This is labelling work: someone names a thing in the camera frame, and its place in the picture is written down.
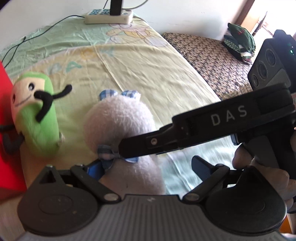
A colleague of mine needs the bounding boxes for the green plush toy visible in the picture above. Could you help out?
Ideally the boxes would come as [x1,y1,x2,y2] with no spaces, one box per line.
[11,72,72,158]

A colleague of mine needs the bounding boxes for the cartoon print bed sheet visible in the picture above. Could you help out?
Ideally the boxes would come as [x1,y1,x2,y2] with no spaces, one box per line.
[0,14,234,241]

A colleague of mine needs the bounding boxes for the red cardboard box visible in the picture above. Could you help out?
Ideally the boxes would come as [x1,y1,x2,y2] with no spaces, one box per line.
[1,65,27,201]

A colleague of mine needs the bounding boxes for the patterned covered bench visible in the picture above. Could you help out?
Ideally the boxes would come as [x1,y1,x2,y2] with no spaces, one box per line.
[162,33,252,100]

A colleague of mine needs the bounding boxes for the white power strip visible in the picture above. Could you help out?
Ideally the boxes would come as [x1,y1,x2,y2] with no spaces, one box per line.
[84,9,133,24]

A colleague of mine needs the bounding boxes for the black charger adapter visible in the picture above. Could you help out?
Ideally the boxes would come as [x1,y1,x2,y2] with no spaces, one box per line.
[110,0,123,16]

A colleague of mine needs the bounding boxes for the white plush rabbit blue ears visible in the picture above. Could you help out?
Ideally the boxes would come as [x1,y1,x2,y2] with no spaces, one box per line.
[83,89,166,197]

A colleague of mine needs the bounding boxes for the person's right hand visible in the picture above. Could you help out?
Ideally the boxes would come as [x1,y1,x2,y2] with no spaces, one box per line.
[232,145,295,212]

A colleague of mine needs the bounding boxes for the grey power strip cord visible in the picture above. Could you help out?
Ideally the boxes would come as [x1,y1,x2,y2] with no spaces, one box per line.
[121,0,149,11]

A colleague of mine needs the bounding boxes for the black charger cable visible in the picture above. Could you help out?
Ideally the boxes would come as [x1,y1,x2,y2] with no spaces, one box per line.
[0,14,87,68]

